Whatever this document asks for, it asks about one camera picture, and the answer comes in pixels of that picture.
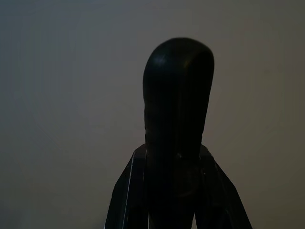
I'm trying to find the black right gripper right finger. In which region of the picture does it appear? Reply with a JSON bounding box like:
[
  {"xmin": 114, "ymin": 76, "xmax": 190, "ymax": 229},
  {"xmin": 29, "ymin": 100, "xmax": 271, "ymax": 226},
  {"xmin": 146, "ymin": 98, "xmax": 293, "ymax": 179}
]
[{"xmin": 196, "ymin": 146, "xmax": 254, "ymax": 229}]

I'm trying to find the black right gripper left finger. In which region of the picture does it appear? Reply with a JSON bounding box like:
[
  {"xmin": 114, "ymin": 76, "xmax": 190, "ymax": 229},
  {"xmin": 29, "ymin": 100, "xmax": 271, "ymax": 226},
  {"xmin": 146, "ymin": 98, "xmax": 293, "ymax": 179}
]
[{"xmin": 103, "ymin": 145, "xmax": 149, "ymax": 229}]

